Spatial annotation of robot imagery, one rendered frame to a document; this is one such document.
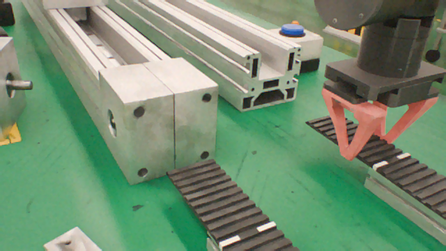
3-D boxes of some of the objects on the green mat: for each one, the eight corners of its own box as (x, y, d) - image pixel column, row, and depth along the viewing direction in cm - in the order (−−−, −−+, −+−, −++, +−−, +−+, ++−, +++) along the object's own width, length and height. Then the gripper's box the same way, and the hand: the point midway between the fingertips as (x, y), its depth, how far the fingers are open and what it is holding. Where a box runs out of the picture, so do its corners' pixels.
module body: (181, 125, 52) (181, 65, 48) (105, 143, 48) (98, 77, 44) (60, -3, 112) (55, -35, 108) (20, 0, 108) (13, -34, 104)
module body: (295, 100, 61) (303, 45, 57) (240, 112, 56) (244, 55, 52) (126, -6, 121) (124, -36, 117) (93, -4, 116) (89, -36, 112)
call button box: (318, 70, 72) (325, 35, 69) (275, 78, 68) (280, 42, 65) (290, 56, 78) (295, 24, 75) (249, 63, 74) (252, 29, 71)
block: (233, 156, 47) (238, 81, 42) (129, 185, 41) (123, 102, 36) (198, 122, 53) (199, 54, 49) (105, 143, 48) (97, 69, 43)
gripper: (394, 24, 32) (352, 181, 39) (472, 13, 36) (421, 157, 44) (332, 5, 37) (307, 147, 44) (407, -3, 41) (372, 128, 49)
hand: (365, 146), depth 44 cm, fingers closed on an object, 5 cm apart
